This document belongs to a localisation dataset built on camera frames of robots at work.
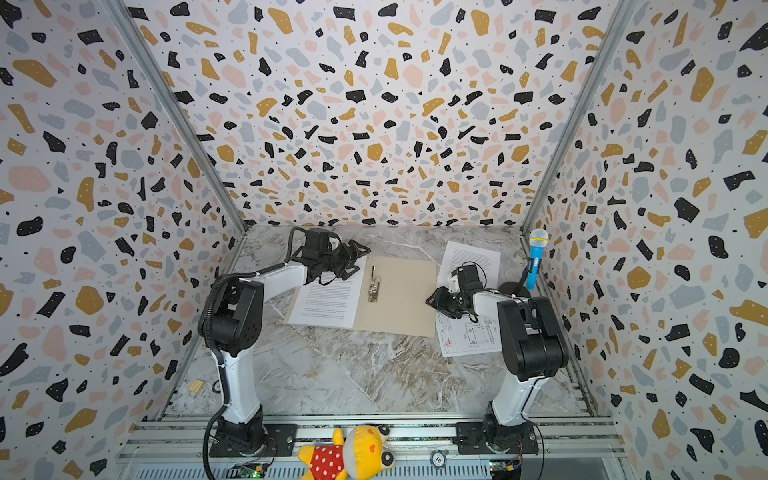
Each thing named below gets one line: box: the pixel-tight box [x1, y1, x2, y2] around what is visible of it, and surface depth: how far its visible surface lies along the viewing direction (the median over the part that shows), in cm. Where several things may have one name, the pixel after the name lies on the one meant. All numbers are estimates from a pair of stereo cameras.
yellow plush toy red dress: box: [298, 424, 396, 480], surface depth 68 cm
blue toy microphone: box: [526, 228, 549, 291], surface depth 86 cm
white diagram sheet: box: [435, 295, 502, 358], surface depth 94 cm
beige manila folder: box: [284, 256, 437, 337], surface depth 105 cm
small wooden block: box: [188, 379, 204, 393], surface depth 83 cm
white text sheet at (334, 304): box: [288, 257, 367, 328], surface depth 101 cm
